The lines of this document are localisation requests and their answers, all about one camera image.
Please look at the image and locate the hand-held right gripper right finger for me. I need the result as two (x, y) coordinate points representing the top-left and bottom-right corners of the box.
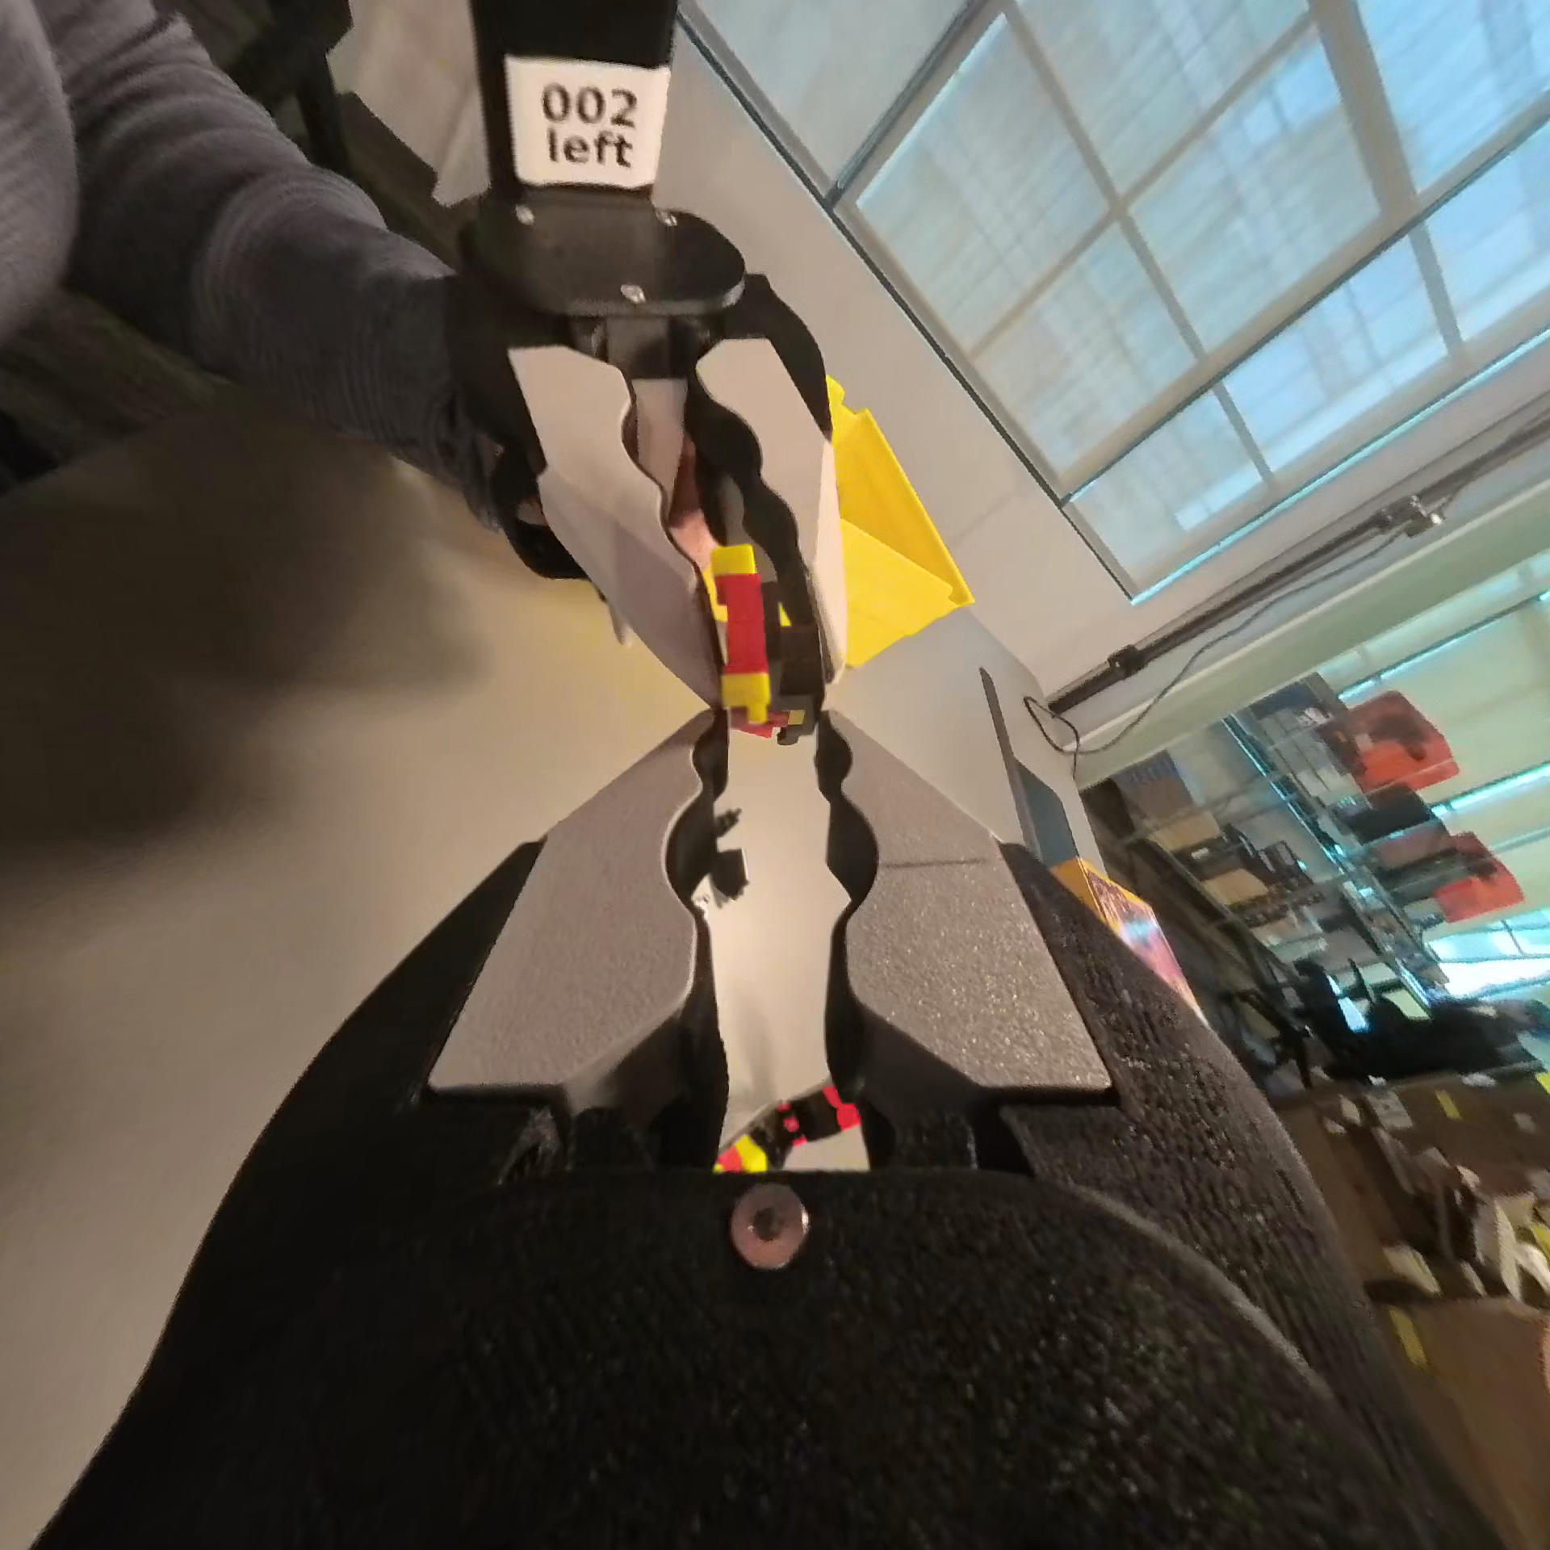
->
(818, 709), (1118, 1171)

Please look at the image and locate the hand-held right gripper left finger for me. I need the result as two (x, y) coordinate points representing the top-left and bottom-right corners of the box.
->
(428, 709), (735, 1171)

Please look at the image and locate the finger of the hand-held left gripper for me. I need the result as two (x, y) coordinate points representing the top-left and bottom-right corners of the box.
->
(687, 337), (851, 693)
(507, 346), (727, 713)

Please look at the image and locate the small black yellow lego assembly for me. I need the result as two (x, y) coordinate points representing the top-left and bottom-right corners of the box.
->
(706, 544), (827, 748)

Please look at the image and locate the person's left forearm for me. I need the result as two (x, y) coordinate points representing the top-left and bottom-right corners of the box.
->
(0, 0), (511, 535)

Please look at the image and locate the orange cardboard lego box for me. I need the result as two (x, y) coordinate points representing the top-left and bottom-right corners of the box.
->
(1047, 856), (1213, 1033)

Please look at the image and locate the black lego clip piece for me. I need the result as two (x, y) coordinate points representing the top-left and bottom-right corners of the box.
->
(691, 804), (752, 908)

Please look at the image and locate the long red yellow lego assembly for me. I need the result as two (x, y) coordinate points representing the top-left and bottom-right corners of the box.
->
(711, 1087), (865, 1177)

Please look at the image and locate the person's left hand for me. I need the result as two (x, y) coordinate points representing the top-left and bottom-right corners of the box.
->
(666, 443), (724, 573)

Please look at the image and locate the yellow plastic bin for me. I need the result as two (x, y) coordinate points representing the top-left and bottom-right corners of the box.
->
(823, 374), (979, 672)

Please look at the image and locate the dark teal desk pad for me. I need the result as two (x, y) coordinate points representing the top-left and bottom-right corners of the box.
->
(979, 664), (1075, 856)

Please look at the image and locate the black tripod pole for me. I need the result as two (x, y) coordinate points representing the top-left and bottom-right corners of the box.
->
(1047, 449), (1550, 721)

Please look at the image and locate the orange storage crate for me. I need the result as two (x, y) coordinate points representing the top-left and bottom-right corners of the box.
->
(1393, 827), (1526, 926)
(1319, 689), (1464, 797)

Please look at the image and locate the black cable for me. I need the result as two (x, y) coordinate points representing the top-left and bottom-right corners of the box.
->
(1024, 581), (1216, 760)

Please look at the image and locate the metal wire shelving rack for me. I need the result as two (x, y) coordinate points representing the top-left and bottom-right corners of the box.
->
(1125, 677), (1530, 1009)

